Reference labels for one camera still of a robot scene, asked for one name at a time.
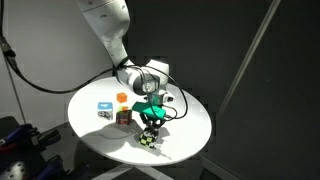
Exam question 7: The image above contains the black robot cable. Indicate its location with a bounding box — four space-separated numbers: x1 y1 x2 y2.
0 0 190 121

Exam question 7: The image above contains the blue soft number cube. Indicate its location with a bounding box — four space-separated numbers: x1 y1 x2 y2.
97 101 114 121

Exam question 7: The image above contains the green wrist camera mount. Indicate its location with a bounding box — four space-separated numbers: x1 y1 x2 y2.
131 99 168 121

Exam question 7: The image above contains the small orange cube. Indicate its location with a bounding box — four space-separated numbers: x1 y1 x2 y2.
116 92 129 104

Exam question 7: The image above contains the white table base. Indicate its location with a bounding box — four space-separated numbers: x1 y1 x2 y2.
91 162 178 180

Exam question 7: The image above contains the perforated metal plate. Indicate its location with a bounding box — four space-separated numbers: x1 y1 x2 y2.
0 161 26 180

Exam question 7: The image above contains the blue spring clamp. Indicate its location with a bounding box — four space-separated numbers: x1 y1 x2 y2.
31 154 69 180
0 123 63 158

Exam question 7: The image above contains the grey diagonal metal strip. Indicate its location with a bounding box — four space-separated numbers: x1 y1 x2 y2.
216 0 283 118

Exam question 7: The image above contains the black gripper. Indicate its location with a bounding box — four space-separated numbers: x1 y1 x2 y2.
139 112 167 138

